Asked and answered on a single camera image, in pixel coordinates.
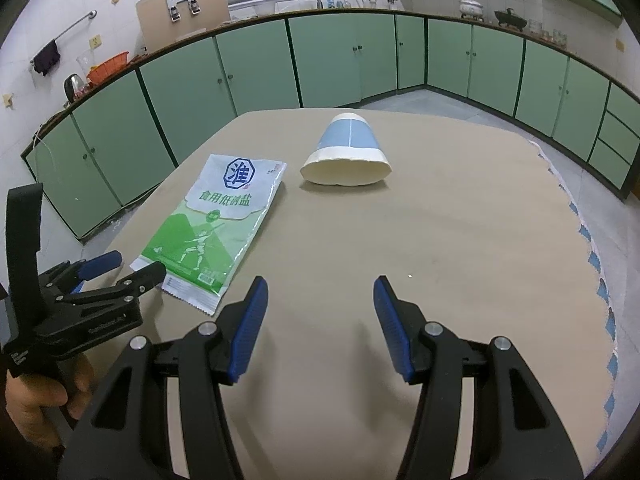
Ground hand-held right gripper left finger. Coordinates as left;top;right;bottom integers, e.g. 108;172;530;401
57;275;271;480

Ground green and white salt bag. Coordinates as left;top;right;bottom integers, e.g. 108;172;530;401
129;152;288;317

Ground orange plastic basin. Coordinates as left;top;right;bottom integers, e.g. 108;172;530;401
86;51;131;86

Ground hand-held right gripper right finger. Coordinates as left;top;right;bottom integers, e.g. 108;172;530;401
372;275;586;480

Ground beige board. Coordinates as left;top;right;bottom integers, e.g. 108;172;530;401
136;0;230;53

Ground person's left hand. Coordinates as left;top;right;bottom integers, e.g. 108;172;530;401
4;354;96;448

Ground steel kettle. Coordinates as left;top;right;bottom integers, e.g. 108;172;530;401
63;73;85;108

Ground green lower kitchen cabinets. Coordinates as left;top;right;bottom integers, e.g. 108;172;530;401
20;7;640;246

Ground black wok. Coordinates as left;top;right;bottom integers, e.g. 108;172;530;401
494;7;528;28

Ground dark cloth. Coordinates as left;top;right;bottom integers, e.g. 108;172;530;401
32;39;62;77

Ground blue and white paper cup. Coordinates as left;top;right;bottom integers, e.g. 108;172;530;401
299;112;392;188

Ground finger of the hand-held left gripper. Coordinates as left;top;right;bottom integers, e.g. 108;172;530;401
50;261;167;312
37;250;124;296

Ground metal towel rail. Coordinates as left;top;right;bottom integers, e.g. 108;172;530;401
29;10;98;66

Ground white blue scalloped tablecloth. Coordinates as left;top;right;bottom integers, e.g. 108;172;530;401
530;137;621;453

